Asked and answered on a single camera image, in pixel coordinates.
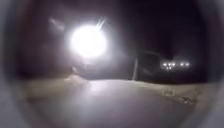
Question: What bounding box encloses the grey asphalt path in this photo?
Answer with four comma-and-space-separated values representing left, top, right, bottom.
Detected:
29, 79, 202, 128

